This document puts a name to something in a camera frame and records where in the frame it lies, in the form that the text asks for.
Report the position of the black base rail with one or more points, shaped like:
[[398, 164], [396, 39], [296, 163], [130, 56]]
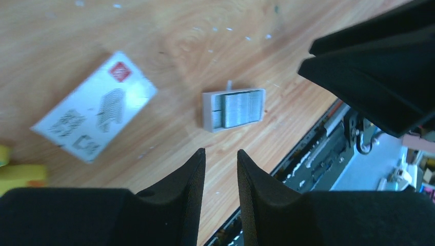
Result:
[[324, 159]]

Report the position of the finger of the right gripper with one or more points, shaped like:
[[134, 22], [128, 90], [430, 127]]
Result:
[[383, 67]]

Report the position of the yellow owl toy block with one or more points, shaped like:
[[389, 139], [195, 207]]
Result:
[[22, 175]]

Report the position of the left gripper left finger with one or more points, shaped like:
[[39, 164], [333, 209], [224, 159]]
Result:
[[166, 213]]

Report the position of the white staple box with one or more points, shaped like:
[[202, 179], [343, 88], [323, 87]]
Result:
[[94, 113]]

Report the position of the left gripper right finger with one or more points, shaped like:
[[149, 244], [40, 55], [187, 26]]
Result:
[[274, 214]]

